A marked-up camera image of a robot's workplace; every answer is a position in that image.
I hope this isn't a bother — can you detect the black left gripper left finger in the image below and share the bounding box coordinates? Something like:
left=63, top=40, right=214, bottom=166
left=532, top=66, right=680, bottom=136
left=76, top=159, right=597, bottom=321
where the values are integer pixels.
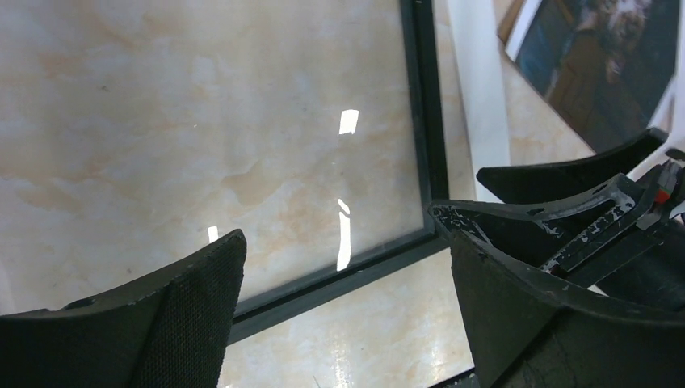
left=1, top=230, right=247, bottom=387

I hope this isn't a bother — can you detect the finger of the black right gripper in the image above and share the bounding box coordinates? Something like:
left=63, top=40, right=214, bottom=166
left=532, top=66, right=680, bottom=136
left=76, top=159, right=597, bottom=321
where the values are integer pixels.
left=477, top=128, right=668, bottom=204

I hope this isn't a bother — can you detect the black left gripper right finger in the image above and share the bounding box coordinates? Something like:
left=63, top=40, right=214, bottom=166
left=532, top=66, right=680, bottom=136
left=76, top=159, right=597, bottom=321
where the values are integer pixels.
left=428, top=174, right=684, bottom=387

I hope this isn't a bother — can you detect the cat photo print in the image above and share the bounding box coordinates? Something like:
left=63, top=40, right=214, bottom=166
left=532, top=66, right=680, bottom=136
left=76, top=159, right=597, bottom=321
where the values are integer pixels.
left=502, top=0, right=683, bottom=152

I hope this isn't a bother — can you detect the black picture frame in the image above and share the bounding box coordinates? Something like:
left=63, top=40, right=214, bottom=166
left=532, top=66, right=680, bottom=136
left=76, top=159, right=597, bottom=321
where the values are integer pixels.
left=228, top=1, right=449, bottom=344

